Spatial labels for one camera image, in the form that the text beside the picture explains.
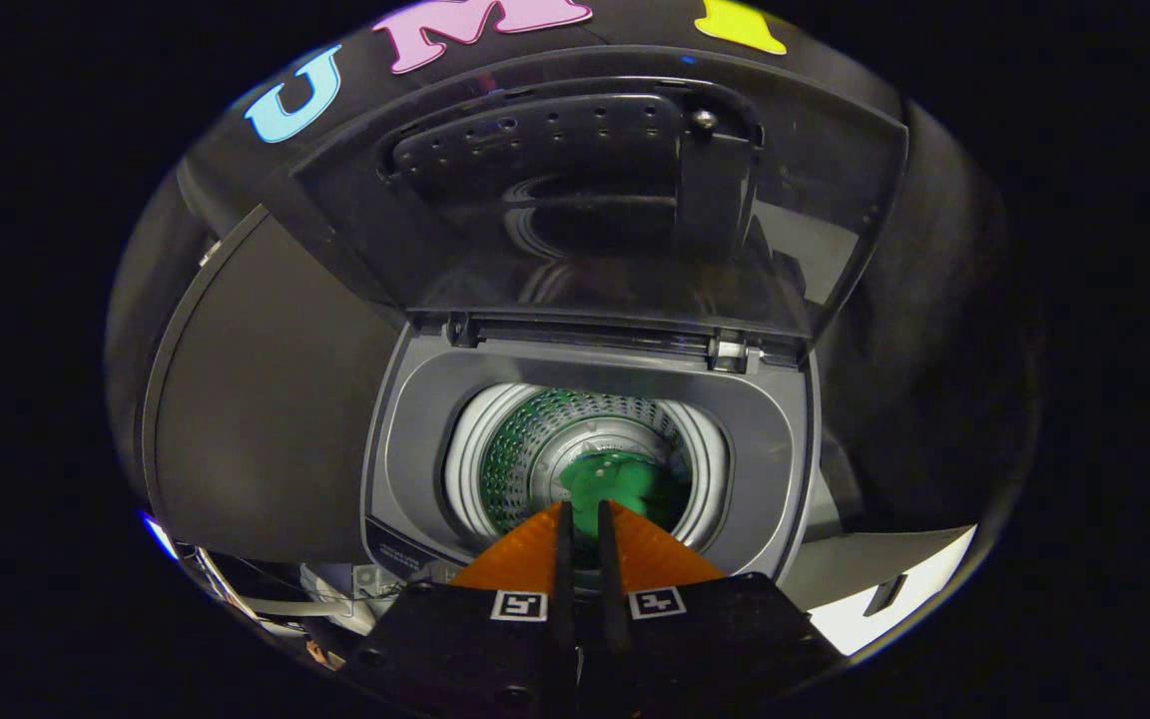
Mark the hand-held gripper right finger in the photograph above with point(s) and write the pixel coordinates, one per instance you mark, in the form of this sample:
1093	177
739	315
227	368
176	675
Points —
610	599

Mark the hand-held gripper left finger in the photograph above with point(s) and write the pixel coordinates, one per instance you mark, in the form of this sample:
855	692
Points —
563	599

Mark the green polo shirt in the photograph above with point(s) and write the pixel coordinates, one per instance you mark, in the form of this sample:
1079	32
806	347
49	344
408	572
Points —
615	484

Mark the dark washing machine lid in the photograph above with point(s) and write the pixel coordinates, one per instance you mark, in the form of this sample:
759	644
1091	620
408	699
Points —
615	250

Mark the white clip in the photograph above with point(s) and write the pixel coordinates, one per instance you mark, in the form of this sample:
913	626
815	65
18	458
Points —
210	251

